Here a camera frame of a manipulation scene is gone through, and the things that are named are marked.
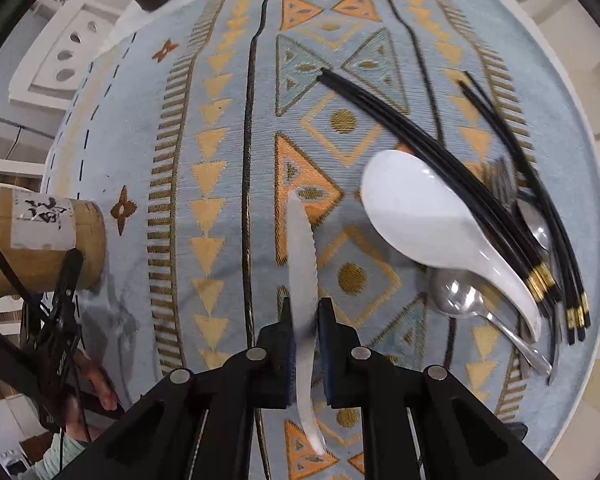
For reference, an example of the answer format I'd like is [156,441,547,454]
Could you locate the person's left forearm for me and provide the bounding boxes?
[27,430,88,480]

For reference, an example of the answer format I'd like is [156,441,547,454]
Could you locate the person's left hand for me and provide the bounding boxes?
[65,350,120,443]

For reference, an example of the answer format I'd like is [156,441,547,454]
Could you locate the bundle of black chopsticks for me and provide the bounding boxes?
[317,67,591,346]

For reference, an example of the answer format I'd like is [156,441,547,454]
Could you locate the blue patterned table mat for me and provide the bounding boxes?
[42,0,600,480]

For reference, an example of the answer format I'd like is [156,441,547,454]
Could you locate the brown cylindrical utensil holder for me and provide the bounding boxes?
[0,183,107,297]

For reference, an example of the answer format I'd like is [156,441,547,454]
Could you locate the metal fork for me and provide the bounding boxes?
[479,156,521,213]

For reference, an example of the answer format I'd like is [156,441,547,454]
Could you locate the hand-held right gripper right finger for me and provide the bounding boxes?
[316,297,551,480]

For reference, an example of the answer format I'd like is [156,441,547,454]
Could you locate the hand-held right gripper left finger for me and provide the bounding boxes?
[55,296,301,480]

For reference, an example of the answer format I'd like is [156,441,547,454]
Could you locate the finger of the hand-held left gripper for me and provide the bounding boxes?
[54,249,85,322]

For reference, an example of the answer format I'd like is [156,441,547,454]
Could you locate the metal spoon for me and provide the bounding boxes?
[516,195,565,387]
[427,267,553,377]

